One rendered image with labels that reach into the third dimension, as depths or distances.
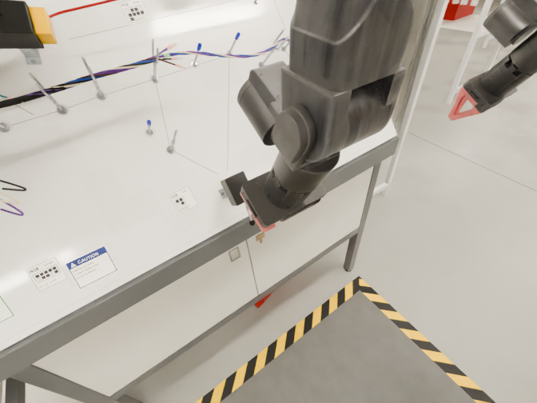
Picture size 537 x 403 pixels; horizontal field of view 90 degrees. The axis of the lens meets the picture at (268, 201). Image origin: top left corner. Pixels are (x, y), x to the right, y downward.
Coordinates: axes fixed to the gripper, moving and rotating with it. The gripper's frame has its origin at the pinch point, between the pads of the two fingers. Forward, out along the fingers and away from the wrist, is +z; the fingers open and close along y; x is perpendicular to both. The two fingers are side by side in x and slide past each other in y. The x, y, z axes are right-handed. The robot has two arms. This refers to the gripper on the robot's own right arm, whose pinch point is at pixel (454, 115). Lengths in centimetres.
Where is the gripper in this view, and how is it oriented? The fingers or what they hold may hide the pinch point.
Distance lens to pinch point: 76.8
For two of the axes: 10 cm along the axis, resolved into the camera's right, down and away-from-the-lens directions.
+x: 5.1, 8.4, -2.1
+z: -2.0, 3.4, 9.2
